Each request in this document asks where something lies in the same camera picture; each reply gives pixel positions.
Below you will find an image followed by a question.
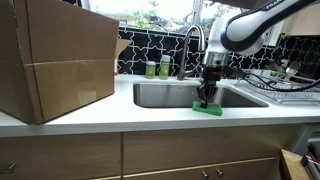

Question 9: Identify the steel gooseneck faucet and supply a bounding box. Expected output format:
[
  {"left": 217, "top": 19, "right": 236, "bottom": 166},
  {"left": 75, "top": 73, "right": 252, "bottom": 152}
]
[{"left": 176, "top": 24, "right": 207, "bottom": 81}]

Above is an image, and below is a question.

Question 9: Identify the left green soap bottle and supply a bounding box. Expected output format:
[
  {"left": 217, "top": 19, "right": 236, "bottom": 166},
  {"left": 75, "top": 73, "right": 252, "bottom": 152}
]
[{"left": 146, "top": 61, "right": 156, "bottom": 79}]

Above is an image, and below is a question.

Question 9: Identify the green soap bottle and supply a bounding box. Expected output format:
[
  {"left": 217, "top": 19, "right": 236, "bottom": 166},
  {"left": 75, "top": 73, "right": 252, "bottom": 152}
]
[
  {"left": 146, "top": 61, "right": 156, "bottom": 79},
  {"left": 159, "top": 55, "right": 170, "bottom": 80}
]

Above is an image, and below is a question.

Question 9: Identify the wooden cabinet drawer front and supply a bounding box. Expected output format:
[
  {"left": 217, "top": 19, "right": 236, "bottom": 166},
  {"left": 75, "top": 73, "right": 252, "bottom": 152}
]
[{"left": 0, "top": 125, "right": 299, "bottom": 180}]

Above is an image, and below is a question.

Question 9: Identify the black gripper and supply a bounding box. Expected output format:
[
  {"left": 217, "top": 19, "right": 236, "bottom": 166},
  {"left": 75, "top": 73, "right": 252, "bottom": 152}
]
[{"left": 197, "top": 66, "right": 222, "bottom": 108}]

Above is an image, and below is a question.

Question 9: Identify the metal dish drying rack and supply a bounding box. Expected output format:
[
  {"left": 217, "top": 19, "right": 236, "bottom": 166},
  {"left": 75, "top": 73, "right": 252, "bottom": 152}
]
[{"left": 236, "top": 69, "right": 320, "bottom": 106}]

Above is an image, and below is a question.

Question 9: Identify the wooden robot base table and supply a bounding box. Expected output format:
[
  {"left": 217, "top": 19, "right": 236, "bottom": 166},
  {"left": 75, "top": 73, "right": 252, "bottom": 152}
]
[{"left": 279, "top": 149, "right": 311, "bottom": 180}]

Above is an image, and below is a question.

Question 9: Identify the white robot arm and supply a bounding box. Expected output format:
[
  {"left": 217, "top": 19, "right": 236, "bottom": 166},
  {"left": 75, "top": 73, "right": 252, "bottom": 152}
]
[{"left": 197, "top": 0, "right": 319, "bottom": 108}]

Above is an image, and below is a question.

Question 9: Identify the green sponge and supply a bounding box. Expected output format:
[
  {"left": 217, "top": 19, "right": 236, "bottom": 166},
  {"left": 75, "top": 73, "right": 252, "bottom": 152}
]
[{"left": 192, "top": 101, "right": 223, "bottom": 116}]

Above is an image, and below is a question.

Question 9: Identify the stainless steel sink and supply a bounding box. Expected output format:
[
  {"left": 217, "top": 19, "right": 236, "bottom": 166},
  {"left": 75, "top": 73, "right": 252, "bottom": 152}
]
[{"left": 133, "top": 82, "right": 268, "bottom": 108}]

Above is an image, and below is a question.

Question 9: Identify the cardboard box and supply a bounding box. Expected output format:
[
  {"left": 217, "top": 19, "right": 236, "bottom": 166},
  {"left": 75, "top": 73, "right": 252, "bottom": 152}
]
[{"left": 0, "top": 0, "right": 120, "bottom": 124}]

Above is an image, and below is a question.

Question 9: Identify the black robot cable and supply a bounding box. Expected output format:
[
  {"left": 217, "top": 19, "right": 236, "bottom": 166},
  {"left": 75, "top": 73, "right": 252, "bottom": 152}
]
[{"left": 222, "top": 66, "right": 320, "bottom": 93}]

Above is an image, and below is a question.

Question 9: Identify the right green soap bottle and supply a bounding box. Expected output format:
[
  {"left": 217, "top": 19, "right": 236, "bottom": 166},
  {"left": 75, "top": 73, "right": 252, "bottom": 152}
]
[{"left": 159, "top": 55, "right": 170, "bottom": 80}]

